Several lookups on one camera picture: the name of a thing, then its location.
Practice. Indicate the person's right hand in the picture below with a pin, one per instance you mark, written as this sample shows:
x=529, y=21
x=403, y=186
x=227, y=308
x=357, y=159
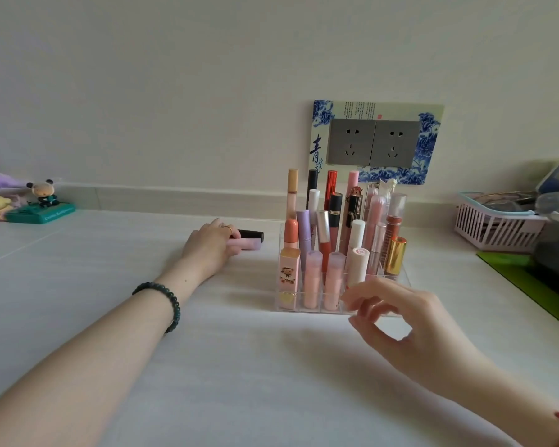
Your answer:
x=428, y=339

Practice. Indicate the person's left hand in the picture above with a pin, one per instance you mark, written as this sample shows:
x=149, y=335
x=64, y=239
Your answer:
x=207, y=251

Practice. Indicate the pale pink slim tube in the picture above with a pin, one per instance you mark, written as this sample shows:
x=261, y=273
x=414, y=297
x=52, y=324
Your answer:
x=247, y=245

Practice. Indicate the black lipstick tube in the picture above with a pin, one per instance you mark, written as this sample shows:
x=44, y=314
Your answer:
x=251, y=235

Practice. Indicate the clear acrylic lipstick organizer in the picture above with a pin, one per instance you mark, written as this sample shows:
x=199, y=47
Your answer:
x=400, y=283

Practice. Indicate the pink square lipstick gold band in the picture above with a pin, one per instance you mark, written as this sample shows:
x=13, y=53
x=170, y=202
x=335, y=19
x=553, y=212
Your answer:
x=289, y=274

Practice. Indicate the coral pink capsule lipstick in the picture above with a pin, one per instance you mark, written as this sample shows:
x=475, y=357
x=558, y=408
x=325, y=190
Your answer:
x=291, y=232

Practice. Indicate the gold cap brown bottle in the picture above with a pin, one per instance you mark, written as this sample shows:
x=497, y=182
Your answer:
x=395, y=256

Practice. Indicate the white tube red stripes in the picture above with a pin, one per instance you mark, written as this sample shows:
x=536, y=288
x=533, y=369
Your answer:
x=358, y=270

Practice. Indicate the lavender lipstick tube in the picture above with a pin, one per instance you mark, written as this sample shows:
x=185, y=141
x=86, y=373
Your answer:
x=304, y=228

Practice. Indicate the light pink round tube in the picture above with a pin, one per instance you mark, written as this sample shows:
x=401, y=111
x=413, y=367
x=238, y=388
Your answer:
x=313, y=279

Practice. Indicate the pink matte lipstick tube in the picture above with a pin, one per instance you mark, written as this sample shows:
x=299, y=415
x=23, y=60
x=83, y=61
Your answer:
x=334, y=281

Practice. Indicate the black Colorkey lip tube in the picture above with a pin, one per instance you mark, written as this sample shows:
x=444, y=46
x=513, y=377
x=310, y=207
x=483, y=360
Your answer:
x=312, y=179

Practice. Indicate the striped brown lip tube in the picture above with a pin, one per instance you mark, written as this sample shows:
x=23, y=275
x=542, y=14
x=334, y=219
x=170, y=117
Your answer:
x=396, y=214

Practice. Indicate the red Colorkey lip tube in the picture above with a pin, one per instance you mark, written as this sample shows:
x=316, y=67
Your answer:
x=330, y=181

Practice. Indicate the black cap pink lipgloss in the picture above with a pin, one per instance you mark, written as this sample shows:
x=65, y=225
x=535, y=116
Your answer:
x=354, y=209

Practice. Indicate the pink tube with charm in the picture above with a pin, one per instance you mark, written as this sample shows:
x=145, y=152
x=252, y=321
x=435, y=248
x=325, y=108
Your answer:
x=352, y=178

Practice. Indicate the person's left forearm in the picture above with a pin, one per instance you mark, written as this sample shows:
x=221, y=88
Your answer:
x=98, y=358

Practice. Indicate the green mat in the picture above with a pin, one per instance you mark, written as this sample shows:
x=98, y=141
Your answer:
x=526, y=283

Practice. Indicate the pink plastic basket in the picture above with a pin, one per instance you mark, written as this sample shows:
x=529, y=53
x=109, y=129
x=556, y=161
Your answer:
x=494, y=232

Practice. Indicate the panda figurine green base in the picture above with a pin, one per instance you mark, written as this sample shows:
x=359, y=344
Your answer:
x=39, y=215

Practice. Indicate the glass bowl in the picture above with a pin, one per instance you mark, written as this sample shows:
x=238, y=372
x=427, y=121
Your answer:
x=556, y=203

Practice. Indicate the purple plush toy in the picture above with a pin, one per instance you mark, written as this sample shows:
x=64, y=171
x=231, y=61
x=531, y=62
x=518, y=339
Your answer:
x=2, y=180

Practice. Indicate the grey wall socket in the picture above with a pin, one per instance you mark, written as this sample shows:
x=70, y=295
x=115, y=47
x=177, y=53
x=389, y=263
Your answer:
x=395, y=144
x=351, y=141

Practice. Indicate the blue floral socket frame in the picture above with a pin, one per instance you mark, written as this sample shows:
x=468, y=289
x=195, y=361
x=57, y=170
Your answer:
x=433, y=139

